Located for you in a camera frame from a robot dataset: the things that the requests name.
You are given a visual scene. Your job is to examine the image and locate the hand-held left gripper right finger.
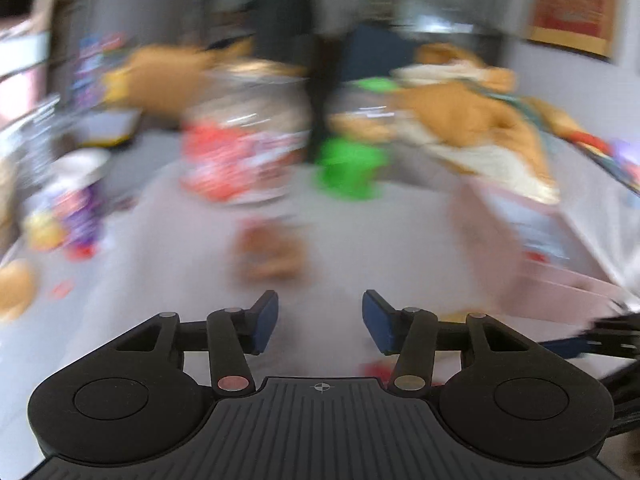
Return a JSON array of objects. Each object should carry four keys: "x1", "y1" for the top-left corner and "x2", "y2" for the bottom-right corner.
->
[{"x1": 362, "y1": 289, "x2": 538, "y2": 393}]

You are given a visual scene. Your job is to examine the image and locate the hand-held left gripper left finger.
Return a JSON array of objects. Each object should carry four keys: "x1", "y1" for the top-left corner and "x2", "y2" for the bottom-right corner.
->
[{"x1": 116, "y1": 290, "x2": 279, "y2": 393}]

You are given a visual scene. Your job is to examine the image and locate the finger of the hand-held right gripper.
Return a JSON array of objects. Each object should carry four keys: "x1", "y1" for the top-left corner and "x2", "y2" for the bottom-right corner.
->
[{"x1": 541, "y1": 335, "x2": 602, "y2": 361}]

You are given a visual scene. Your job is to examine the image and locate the brown biscuit packet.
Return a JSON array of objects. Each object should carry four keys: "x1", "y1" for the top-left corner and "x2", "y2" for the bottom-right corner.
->
[{"x1": 234, "y1": 219, "x2": 309, "y2": 282}]

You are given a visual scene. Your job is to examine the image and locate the pink cardboard box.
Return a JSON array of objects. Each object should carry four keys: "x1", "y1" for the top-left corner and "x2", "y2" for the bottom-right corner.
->
[{"x1": 449, "y1": 177, "x2": 637, "y2": 322}]

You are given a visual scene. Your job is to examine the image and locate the green candy dispenser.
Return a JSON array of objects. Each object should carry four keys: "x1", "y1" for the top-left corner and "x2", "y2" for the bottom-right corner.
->
[{"x1": 314, "y1": 77, "x2": 397, "y2": 202}]

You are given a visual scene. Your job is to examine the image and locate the clear jar with gold lid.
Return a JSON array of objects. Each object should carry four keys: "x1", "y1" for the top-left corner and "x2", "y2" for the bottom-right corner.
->
[{"x1": 179, "y1": 59, "x2": 312, "y2": 207}]

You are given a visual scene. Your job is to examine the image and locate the purple ball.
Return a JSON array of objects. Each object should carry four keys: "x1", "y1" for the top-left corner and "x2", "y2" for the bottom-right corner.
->
[{"x1": 610, "y1": 139, "x2": 640, "y2": 173}]

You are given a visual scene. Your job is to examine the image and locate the colourful toys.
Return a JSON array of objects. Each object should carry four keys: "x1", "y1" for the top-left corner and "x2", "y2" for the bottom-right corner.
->
[{"x1": 570, "y1": 127, "x2": 640, "y2": 188}]

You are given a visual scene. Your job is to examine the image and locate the purple white packet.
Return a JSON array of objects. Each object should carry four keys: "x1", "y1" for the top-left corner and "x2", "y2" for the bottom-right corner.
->
[{"x1": 25, "y1": 149, "x2": 109, "y2": 262}]

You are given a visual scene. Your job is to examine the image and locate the orange and cream blanket pile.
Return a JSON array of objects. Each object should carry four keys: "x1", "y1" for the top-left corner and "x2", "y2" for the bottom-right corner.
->
[{"x1": 389, "y1": 44, "x2": 562, "y2": 203}]

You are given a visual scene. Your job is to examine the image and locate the mustard cushion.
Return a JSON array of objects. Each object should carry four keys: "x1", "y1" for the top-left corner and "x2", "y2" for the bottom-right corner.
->
[{"x1": 104, "y1": 44, "x2": 227, "y2": 112}]

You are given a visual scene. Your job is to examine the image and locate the blue cabinet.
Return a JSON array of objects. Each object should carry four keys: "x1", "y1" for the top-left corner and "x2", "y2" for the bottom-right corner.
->
[{"x1": 344, "y1": 25, "x2": 427, "y2": 82}]

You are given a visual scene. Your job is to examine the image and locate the dark hanging jacket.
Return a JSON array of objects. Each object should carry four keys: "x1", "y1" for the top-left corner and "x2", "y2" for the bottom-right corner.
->
[{"x1": 249, "y1": 0, "x2": 323, "y2": 73}]

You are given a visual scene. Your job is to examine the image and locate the colourful packaging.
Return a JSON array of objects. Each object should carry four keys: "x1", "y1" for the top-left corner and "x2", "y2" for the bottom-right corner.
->
[{"x1": 69, "y1": 34, "x2": 128, "y2": 107}]

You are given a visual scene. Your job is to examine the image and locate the red framed wall picture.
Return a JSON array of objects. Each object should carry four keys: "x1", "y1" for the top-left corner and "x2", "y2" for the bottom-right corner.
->
[{"x1": 521, "y1": 0, "x2": 617, "y2": 62}]

